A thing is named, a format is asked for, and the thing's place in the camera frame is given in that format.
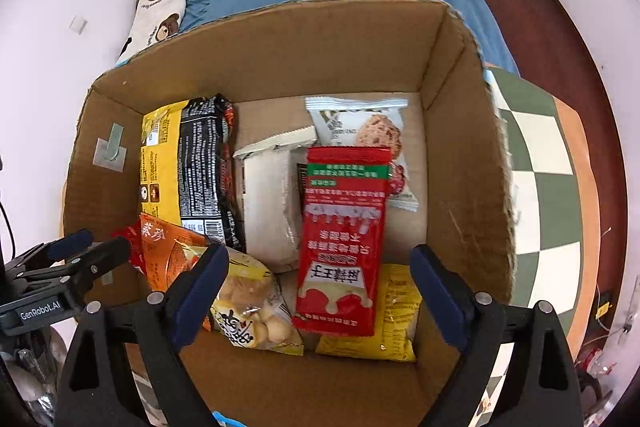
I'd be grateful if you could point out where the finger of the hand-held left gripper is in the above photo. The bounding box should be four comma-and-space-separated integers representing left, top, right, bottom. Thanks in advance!
17, 236, 132, 295
5, 229, 95, 279

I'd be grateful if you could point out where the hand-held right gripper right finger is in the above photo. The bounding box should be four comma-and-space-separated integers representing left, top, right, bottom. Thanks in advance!
409, 244, 586, 427

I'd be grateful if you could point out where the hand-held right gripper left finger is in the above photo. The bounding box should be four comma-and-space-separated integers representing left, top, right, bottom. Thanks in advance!
57, 243, 231, 427

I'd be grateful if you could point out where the orange snack packet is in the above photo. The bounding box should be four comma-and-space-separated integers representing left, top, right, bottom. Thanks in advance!
111, 214, 216, 333

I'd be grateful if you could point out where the small yellow snack packet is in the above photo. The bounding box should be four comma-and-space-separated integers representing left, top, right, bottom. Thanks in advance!
315, 263, 423, 363

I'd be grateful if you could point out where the yellow round biscuit packet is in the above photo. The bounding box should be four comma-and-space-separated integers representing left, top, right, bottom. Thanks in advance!
182, 244, 305, 356

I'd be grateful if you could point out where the white wafer packet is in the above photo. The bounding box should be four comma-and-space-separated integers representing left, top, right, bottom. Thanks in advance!
232, 125, 318, 274

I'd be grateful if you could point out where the red packet with green stripe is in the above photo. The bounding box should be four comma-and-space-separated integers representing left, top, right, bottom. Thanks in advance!
292, 146, 392, 338

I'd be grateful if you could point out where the yellow black noodle packet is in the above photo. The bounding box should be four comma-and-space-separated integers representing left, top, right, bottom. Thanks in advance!
139, 93, 247, 253

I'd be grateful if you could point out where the white cookie packet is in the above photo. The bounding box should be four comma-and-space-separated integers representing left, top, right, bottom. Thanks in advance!
305, 96, 420, 212

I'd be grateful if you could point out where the cardboard box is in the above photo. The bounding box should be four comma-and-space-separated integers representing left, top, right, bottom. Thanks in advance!
62, 0, 518, 427

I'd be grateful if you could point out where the green white checkered mat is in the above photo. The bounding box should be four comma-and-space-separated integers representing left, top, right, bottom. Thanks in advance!
482, 67, 601, 427

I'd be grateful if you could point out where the bear print pillow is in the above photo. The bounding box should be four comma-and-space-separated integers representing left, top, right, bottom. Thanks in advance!
116, 0, 188, 65

